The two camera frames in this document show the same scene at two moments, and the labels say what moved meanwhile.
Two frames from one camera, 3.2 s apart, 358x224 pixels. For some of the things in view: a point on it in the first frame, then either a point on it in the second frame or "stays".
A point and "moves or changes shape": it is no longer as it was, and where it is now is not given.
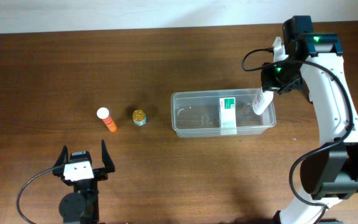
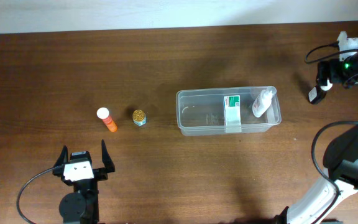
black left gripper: x=101 y=174 stays
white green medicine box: x=227 y=116 moves or changes shape
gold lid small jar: x=139 y=117 stays
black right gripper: x=269 y=84 → x=335 y=75
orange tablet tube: x=103 y=113 stays
